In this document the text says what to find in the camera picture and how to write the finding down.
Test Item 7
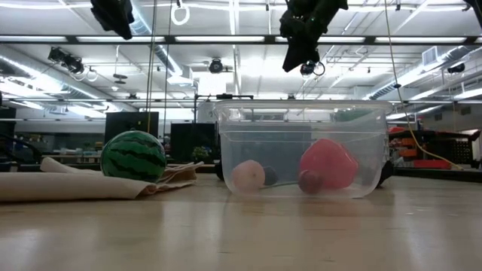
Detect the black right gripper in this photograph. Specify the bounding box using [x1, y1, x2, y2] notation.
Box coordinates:
[279, 0, 349, 74]

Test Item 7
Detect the red toy bell pepper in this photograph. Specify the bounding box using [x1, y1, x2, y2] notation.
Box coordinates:
[299, 138, 359, 190]

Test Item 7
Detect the red toy cherry with stem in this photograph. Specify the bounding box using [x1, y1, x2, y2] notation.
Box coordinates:
[262, 165, 324, 196]

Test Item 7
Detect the pink toy peach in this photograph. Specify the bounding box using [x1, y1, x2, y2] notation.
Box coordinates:
[230, 159, 267, 194]

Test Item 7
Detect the green striped toy watermelon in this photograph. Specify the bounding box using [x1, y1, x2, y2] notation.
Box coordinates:
[100, 129, 168, 184]

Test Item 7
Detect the clear plastic tupperware container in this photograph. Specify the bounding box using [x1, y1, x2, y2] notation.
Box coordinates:
[213, 99, 395, 199]

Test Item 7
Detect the black overhead crossbar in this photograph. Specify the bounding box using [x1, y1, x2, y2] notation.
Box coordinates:
[0, 34, 482, 47]

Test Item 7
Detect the black ceiling spotlight cluster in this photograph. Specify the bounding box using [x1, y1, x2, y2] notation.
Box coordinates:
[47, 47, 86, 75]

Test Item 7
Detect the black monitor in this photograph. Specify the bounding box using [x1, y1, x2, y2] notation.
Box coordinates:
[170, 122, 219, 163]
[104, 111, 160, 146]

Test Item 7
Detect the small green background plant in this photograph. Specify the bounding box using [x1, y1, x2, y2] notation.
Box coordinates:
[191, 145, 211, 163]

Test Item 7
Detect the red storage bin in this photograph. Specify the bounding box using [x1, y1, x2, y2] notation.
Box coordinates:
[413, 159, 453, 170]

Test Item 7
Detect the beige folded cloth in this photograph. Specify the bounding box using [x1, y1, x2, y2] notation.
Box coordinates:
[0, 157, 205, 202]

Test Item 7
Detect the black workbench shelf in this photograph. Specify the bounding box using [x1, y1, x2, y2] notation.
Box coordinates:
[389, 127, 482, 171]

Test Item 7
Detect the white cable ring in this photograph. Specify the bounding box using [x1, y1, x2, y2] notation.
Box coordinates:
[170, 2, 191, 27]

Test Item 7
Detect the olive hanging cable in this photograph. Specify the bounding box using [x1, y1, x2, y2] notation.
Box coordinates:
[145, 0, 159, 133]

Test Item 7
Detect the yellow hanging cable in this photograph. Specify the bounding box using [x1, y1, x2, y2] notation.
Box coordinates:
[383, 0, 465, 172]

